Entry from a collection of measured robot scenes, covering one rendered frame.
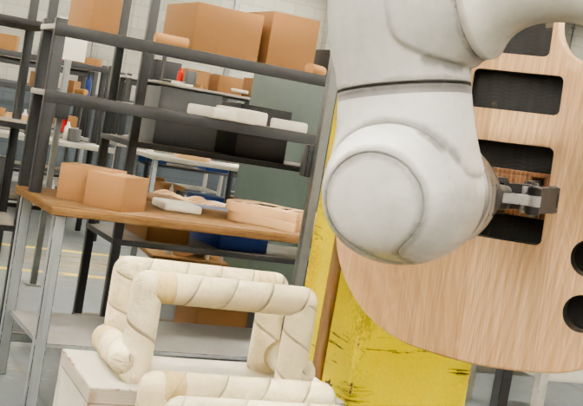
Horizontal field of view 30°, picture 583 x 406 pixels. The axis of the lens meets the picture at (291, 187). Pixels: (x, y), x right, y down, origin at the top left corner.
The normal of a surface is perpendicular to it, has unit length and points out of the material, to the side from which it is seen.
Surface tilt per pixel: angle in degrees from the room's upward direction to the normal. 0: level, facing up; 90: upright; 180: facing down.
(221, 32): 90
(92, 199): 90
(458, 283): 90
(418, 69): 87
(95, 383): 0
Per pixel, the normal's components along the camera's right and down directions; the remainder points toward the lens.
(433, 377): 0.41, 0.11
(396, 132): 0.10, -0.83
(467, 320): -0.37, -0.01
